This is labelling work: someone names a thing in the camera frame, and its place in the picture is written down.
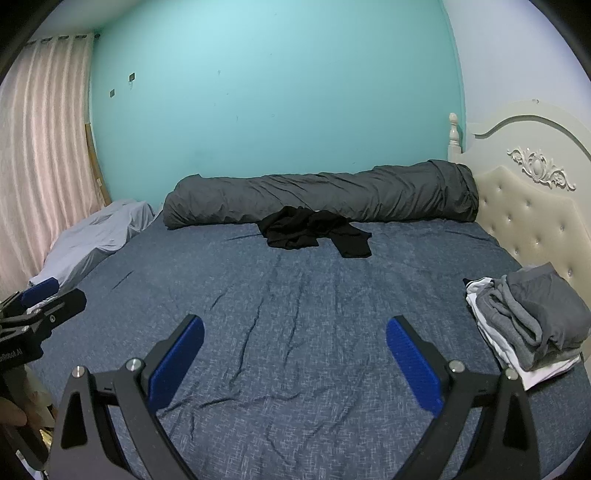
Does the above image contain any white garment with black trim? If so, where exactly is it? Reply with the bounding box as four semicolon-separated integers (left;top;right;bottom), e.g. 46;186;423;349
464;276;581;391

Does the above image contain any dark grey rolled duvet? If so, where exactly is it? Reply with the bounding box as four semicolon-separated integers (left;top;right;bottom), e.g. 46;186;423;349
163;159;480;230

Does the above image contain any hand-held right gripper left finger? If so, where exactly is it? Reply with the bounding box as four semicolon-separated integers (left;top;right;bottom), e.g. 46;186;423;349
48;314;206;480

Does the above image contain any grey folded sweatshirt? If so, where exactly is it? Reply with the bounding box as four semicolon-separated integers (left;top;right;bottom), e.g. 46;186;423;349
475;277;583;372

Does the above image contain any light grey pillow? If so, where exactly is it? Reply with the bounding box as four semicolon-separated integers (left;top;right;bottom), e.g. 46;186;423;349
28;199;155;289

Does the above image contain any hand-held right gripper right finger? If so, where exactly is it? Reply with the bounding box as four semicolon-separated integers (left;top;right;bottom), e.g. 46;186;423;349
385;316;543;480

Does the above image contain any dark grey folded garment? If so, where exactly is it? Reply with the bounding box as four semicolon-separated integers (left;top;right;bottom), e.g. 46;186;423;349
503;262;591;356

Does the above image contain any person's left hand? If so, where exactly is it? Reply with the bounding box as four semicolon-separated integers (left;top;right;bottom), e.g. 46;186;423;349
0;397;29;431

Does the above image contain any wooden frame strip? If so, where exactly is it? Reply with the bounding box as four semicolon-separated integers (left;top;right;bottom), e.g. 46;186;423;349
84;121;112;207

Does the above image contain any curtain rod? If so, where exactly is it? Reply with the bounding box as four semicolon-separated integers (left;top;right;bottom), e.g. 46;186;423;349
27;31;101;46

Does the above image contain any cream tufted headboard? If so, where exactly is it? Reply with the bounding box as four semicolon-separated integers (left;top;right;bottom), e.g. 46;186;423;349
448;99;591;352

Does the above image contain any pink curtain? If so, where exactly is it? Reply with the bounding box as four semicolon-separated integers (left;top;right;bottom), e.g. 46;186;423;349
0;33;112;289

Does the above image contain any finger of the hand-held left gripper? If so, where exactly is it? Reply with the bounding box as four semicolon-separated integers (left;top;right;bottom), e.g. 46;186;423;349
32;288;88;340
21;277;61;309

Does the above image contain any black fleece garment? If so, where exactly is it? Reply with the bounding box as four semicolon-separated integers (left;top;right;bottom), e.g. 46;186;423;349
256;206;373;259

